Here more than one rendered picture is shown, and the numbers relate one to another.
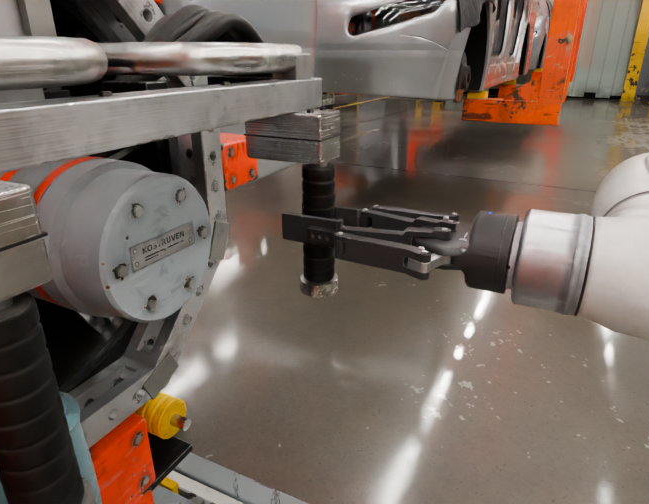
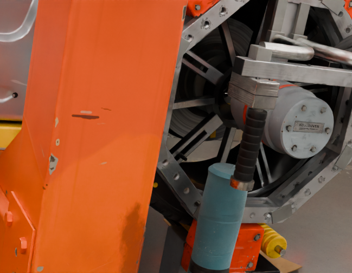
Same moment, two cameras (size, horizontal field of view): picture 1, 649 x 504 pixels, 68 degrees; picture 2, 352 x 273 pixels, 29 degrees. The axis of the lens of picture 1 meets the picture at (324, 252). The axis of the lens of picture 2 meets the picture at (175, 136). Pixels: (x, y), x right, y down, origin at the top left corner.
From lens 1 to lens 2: 0.95 m
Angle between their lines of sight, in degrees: 34
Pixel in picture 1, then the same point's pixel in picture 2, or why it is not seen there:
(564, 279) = not seen: outside the picture
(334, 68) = not seen: outside the picture
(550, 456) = not seen: outside the picture
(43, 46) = (296, 49)
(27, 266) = (270, 103)
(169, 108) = (327, 74)
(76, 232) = (280, 109)
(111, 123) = (306, 74)
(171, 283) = (305, 144)
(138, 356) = (274, 199)
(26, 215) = (275, 90)
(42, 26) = (299, 31)
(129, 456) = (249, 242)
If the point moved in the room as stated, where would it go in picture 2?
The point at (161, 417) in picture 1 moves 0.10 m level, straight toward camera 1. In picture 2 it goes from (271, 240) to (266, 256)
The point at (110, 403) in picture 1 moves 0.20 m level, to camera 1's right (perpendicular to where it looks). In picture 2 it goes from (254, 208) to (333, 242)
